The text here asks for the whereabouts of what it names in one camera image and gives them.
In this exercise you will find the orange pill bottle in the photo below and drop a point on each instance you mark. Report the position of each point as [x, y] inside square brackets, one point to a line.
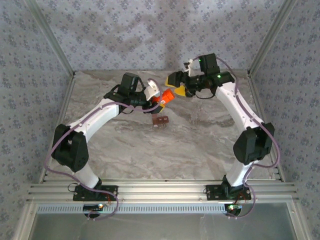
[160, 98]

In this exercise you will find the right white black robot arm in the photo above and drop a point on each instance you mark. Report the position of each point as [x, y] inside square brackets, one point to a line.
[240, 110]

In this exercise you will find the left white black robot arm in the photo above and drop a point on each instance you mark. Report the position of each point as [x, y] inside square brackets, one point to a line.
[100, 117]

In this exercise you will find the small circuit board with LED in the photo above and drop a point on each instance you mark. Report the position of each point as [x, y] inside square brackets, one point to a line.
[233, 207]
[93, 207]

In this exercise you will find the grey metal panel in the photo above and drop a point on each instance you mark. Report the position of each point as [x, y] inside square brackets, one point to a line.
[160, 227]

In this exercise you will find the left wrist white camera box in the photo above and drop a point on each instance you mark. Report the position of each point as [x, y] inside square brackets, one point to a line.
[152, 91]

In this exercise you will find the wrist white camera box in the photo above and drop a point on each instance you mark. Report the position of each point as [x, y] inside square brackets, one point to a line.
[152, 91]
[190, 67]

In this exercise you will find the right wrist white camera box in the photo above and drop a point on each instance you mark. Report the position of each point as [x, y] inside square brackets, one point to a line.
[190, 67]

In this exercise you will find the aluminium table edge rail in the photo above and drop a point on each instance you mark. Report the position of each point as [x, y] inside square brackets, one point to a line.
[257, 100]
[66, 100]

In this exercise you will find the aluminium frame post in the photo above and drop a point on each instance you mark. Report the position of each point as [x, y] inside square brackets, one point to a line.
[270, 35]
[51, 35]

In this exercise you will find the aluminium mounting rail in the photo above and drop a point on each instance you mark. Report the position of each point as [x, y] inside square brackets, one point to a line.
[160, 191]

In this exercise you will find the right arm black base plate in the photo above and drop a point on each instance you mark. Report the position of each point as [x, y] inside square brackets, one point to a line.
[212, 192]

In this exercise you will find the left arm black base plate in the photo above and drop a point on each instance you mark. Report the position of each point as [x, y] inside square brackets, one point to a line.
[80, 196]

